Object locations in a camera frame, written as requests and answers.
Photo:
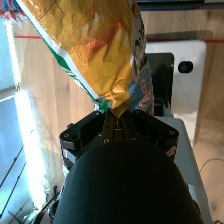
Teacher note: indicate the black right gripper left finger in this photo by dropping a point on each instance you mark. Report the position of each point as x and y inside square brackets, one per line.
[85, 128]

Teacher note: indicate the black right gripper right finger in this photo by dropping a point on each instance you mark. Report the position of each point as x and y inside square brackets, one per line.
[151, 128]

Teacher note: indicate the yellow crisps bag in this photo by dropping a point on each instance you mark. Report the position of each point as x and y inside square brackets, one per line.
[93, 50]

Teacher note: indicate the black lift column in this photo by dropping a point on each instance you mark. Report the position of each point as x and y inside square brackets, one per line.
[161, 76]

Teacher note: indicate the white robot mobile base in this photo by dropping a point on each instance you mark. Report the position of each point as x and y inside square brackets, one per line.
[193, 86]

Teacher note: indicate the red floor tape line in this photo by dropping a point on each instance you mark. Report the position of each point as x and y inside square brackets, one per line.
[213, 41]

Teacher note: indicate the union jack hanging tags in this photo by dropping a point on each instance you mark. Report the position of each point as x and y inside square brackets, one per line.
[8, 13]

